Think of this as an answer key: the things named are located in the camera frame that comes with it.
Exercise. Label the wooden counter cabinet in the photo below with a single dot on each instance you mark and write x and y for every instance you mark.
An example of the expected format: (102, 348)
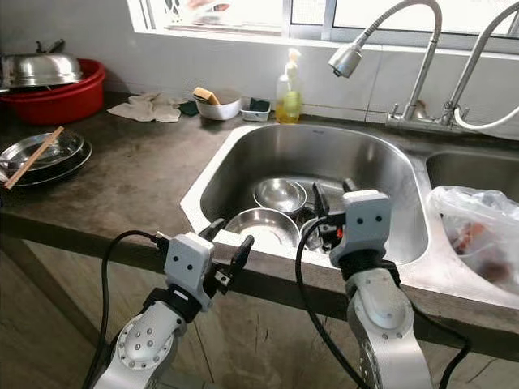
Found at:
(268, 344)

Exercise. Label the small steel bowl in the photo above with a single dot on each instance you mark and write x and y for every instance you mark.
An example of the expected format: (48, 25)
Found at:
(280, 195)

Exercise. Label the small steel plate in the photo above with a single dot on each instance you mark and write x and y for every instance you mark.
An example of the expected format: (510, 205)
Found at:
(66, 146)

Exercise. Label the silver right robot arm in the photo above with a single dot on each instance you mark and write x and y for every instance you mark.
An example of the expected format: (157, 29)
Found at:
(385, 312)

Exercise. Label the green scouring pad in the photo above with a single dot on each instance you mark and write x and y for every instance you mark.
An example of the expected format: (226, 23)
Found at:
(187, 109)

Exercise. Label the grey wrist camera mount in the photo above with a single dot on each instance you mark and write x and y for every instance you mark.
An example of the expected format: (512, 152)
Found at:
(188, 261)
(363, 220)

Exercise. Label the large steel plate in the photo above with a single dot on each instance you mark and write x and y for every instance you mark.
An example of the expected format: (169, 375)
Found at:
(77, 168)

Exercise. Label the white crumpled cloth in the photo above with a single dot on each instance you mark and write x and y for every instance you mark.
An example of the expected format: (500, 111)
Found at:
(147, 108)

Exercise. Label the plain chrome gooseneck faucet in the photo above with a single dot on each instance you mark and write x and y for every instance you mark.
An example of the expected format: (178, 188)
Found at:
(466, 71)

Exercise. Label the stainless steel pot lid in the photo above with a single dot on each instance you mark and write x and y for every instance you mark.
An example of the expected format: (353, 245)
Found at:
(42, 70)

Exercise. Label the wooden chopstick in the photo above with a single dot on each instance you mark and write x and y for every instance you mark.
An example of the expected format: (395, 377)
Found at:
(34, 158)

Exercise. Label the clear plastic bag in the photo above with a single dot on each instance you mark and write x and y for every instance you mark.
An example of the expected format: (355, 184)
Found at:
(478, 235)

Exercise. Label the steel cup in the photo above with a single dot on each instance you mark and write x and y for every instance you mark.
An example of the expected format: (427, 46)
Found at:
(308, 237)

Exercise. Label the white window frame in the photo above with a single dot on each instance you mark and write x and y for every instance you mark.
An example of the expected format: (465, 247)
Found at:
(308, 31)

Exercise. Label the yellow sponge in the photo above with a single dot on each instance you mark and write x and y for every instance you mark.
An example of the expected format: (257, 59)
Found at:
(205, 95)

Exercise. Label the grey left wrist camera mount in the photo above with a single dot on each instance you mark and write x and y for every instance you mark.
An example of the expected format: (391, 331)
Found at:
(188, 261)

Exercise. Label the large steel bowl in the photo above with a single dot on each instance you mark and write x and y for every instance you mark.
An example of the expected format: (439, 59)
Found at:
(259, 227)

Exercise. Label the small clear plastic container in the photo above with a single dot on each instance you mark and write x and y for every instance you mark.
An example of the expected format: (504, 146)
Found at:
(256, 111)

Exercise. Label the white bowl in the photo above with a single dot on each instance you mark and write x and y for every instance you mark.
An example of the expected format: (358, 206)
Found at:
(225, 109)

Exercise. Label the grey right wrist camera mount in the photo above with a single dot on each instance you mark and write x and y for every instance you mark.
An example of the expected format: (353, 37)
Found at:
(363, 220)

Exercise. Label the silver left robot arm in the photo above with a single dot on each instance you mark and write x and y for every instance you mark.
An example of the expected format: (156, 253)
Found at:
(142, 348)

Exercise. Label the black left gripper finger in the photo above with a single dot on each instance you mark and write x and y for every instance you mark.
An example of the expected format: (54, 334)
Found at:
(242, 255)
(213, 228)

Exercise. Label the red plastic basin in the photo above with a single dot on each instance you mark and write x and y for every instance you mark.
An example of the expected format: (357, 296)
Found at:
(61, 105)

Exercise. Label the stainless steel double sink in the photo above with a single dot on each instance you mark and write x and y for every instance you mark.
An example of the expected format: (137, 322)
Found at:
(316, 150)

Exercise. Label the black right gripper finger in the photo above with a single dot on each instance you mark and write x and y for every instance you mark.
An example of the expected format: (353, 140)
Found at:
(321, 201)
(349, 185)

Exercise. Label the gooseneck faucet with spray head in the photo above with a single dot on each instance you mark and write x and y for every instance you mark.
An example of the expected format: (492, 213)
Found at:
(345, 59)

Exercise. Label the yellow dish soap bottle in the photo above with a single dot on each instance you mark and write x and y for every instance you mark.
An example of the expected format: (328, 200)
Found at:
(289, 104)

